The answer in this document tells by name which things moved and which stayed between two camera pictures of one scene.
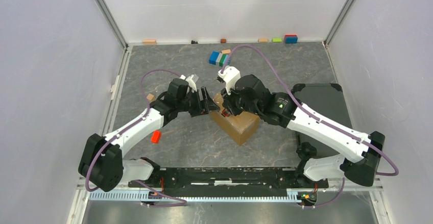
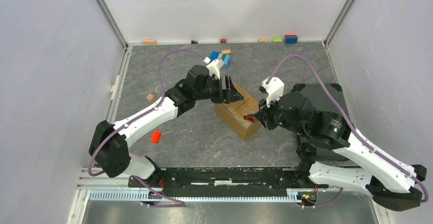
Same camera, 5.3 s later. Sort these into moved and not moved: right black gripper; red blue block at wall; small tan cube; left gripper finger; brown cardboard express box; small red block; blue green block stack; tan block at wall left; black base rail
Moved: brown cardboard express box; left gripper finger; right black gripper
Not moved: red blue block at wall; blue green block stack; black base rail; tan block at wall left; small tan cube; small red block
